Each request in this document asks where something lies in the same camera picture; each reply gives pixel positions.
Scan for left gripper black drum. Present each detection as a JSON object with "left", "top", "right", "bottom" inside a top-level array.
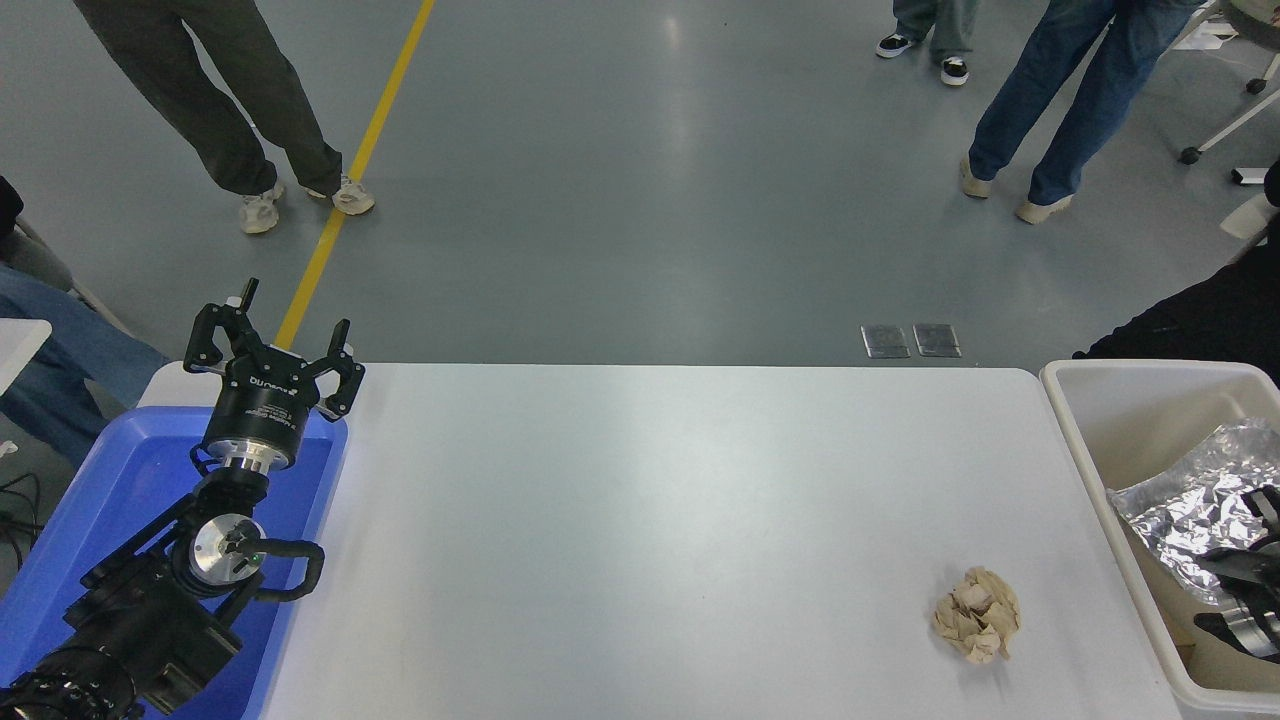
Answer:
[{"left": 204, "top": 348, "right": 323, "bottom": 463}]

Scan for foil plate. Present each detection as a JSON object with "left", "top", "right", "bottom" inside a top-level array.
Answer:
[{"left": 1107, "top": 418, "right": 1280, "bottom": 606}]

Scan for seated person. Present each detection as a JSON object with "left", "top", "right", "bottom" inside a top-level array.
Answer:
[{"left": 0, "top": 180, "right": 169, "bottom": 469}]

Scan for large pale bin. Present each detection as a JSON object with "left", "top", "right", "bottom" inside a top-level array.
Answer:
[{"left": 1040, "top": 360, "right": 1280, "bottom": 716}]

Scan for blue plastic tray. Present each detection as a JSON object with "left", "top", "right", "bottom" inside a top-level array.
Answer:
[{"left": 0, "top": 405, "right": 349, "bottom": 720}]

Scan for grey chair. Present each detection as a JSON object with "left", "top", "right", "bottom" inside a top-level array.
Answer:
[{"left": 0, "top": 215, "right": 133, "bottom": 339}]

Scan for small white side table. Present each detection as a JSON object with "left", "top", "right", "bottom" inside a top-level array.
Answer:
[{"left": 0, "top": 318, "right": 53, "bottom": 396}]

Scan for standing person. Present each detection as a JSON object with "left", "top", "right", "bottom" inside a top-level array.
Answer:
[{"left": 72, "top": 0, "right": 376, "bottom": 236}]

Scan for crumpled tan paper ball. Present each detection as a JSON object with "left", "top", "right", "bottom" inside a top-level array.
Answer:
[{"left": 931, "top": 566, "right": 1022, "bottom": 664}]

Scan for white wheeled chair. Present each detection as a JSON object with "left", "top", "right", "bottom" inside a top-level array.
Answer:
[{"left": 1178, "top": 0, "right": 1280, "bottom": 166}]

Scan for person with tan shoes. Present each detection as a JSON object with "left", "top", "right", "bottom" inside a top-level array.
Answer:
[{"left": 960, "top": 0, "right": 1201, "bottom": 226}]

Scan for walking person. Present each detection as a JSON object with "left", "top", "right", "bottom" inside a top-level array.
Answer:
[{"left": 876, "top": 0, "right": 986, "bottom": 87}]

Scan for black floor cables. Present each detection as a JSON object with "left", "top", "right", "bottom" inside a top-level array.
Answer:
[{"left": 0, "top": 470, "right": 43, "bottom": 571}]

